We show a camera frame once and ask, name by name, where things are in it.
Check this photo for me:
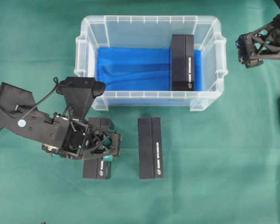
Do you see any blue cloth in case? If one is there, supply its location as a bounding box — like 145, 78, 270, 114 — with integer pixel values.
97, 47, 203, 91

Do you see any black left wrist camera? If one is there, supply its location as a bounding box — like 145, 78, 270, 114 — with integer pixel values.
56, 77, 106, 119

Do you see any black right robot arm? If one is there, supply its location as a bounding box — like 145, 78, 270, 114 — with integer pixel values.
235, 0, 280, 68

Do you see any black camera box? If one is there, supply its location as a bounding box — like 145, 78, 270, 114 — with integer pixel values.
138, 117, 164, 180
170, 34, 195, 91
82, 118, 114, 180

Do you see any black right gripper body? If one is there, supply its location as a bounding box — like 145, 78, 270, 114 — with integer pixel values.
235, 14, 280, 68

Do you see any clear plastic storage case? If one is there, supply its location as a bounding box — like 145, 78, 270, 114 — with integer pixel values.
74, 15, 228, 111

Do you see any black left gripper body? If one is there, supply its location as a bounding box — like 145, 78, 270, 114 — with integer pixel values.
0, 81, 122, 161

